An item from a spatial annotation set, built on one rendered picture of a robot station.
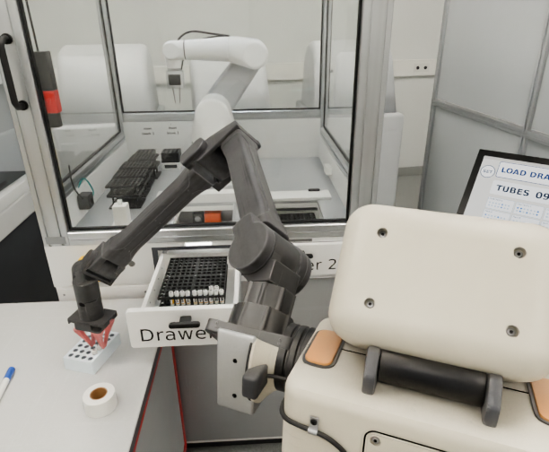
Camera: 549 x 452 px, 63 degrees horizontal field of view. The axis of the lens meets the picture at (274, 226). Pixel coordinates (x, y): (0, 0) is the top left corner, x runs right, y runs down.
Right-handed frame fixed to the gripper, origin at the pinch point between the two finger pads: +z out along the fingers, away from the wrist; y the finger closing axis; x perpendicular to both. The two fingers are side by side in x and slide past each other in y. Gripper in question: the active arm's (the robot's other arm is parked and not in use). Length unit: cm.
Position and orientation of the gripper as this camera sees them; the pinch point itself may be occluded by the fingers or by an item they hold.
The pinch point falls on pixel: (98, 343)
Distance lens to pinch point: 128.2
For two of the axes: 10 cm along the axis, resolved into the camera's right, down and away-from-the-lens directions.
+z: 0.0, 9.1, 4.2
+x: -2.5, 4.1, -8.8
